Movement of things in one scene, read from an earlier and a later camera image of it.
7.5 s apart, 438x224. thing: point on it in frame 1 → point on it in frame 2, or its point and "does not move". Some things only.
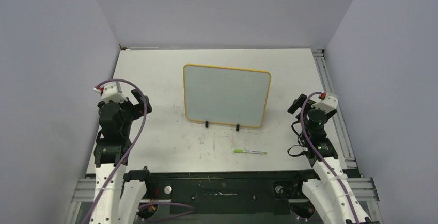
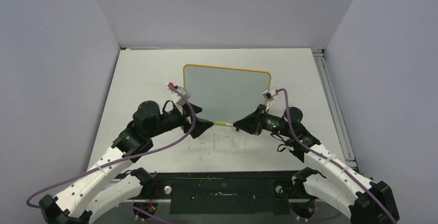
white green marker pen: x=248 y=151 → x=223 y=123
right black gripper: x=299 y=102 → x=252 y=124
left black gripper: x=136 y=108 → x=200 y=125
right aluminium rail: x=321 y=56 does not move
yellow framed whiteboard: x=226 y=95 does not move
